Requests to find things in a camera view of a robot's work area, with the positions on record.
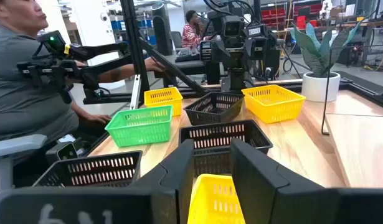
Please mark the silver metal bracket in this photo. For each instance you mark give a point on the silver metal bracket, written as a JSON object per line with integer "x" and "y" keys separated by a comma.
{"x": 135, "y": 93}

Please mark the red storage bins rack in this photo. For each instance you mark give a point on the red storage bins rack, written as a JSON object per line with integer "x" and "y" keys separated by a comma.
{"x": 291, "y": 14}

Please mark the black aluminium table frame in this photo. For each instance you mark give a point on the black aluminium table frame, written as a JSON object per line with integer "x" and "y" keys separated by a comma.
{"x": 133, "y": 46}

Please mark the black tower fan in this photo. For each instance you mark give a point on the black tower fan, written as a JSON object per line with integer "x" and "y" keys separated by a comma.
{"x": 161, "y": 31}

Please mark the person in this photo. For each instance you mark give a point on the person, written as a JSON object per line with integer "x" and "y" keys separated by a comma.
{"x": 20, "y": 93}
{"x": 191, "y": 35}

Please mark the green plastic basket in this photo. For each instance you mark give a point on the green plastic basket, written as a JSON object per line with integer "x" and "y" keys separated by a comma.
{"x": 141, "y": 127}

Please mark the grey chair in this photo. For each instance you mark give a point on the grey chair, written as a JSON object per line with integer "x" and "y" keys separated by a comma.
{"x": 13, "y": 144}

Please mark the blue storage bins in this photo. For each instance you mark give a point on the blue storage bins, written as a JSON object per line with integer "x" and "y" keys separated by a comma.
{"x": 116, "y": 25}

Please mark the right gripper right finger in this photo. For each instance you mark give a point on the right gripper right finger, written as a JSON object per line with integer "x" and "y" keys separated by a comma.
{"x": 303, "y": 205}

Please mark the person's hand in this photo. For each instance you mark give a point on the person's hand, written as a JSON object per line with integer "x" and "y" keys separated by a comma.
{"x": 99, "y": 119}
{"x": 154, "y": 65}

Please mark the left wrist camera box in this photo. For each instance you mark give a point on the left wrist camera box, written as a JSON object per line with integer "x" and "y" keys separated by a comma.
{"x": 233, "y": 28}

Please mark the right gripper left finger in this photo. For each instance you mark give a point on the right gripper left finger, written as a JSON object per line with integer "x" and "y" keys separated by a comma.
{"x": 116, "y": 205}

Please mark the snake plant in white pot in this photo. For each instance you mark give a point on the snake plant in white pot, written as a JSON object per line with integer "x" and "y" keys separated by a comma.
{"x": 320, "y": 88}

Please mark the black table-level camera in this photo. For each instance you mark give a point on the black table-level camera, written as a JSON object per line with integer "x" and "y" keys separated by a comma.
{"x": 65, "y": 152}

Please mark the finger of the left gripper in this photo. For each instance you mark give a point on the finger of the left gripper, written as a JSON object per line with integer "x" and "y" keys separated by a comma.
{"x": 259, "y": 48}
{"x": 206, "y": 51}

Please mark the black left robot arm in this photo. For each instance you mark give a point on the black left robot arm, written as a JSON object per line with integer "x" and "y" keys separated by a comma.
{"x": 259, "y": 46}

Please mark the black keyboard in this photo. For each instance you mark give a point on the black keyboard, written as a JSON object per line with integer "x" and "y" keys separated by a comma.
{"x": 186, "y": 56}

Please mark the yellow plastic basket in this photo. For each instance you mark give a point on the yellow plastic basket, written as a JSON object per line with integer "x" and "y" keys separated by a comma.
{"x": 272, "y": 104}
{"x": 214, "y": 202}
{"x": 163, "y": 98}

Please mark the black plastic basket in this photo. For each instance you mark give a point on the black plastic basket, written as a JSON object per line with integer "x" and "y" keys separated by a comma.
{"x": 214, "y": 109}
{"x": 94, "y": 169}
{"x": 222, "y": 133}

